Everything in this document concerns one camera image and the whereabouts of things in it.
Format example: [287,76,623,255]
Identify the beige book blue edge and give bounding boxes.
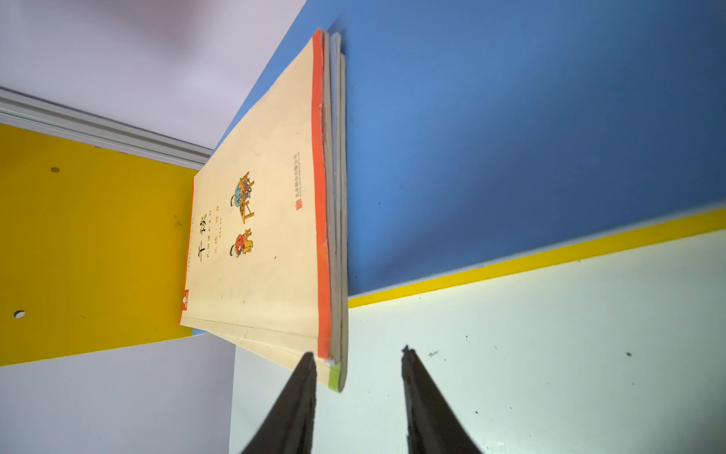
[321,31,342,363]

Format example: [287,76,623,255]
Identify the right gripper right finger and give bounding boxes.
[402,346,481,454]

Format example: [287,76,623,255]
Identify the yellow shelf pink blue boards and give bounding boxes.
[1,1,725,365]

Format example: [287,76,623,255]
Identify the beige book orange edge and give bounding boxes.
[180,27,333,361]

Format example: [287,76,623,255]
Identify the beige book green edge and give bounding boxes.
[226,53,350,393]

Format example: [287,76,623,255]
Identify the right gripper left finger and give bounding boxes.
[242,352,317,454]

